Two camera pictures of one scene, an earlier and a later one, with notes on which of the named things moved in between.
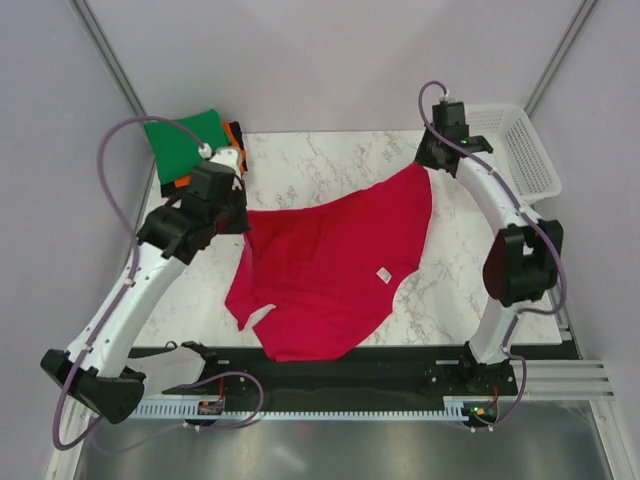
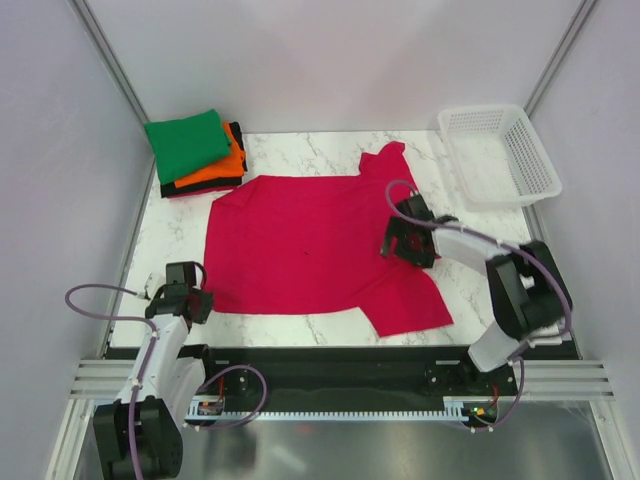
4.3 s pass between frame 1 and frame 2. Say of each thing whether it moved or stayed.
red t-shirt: moved
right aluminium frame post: stayed
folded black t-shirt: stayed
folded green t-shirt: stayed
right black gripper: moved
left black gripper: moved
